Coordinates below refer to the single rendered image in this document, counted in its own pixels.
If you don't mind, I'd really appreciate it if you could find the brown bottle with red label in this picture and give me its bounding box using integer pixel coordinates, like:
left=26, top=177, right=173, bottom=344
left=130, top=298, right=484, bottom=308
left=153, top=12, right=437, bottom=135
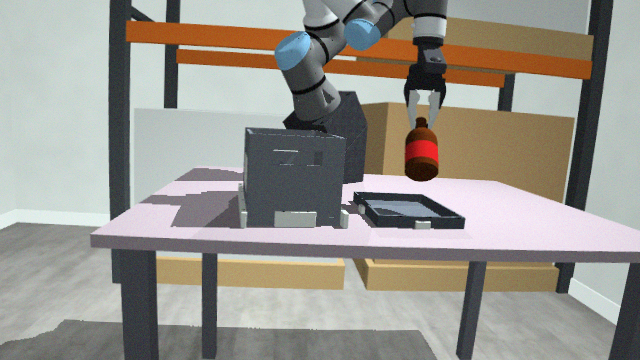
left=405, top=117, right=438, bottom=182

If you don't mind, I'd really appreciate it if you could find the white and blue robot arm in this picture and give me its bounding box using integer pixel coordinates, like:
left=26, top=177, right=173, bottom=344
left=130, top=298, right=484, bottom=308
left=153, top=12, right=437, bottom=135
left=274, top=0, right=448, bottom=121

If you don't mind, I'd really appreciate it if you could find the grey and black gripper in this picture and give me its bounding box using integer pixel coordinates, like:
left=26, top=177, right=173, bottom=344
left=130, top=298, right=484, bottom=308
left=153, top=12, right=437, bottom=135
left=404, top=36, right=446, bottom=129

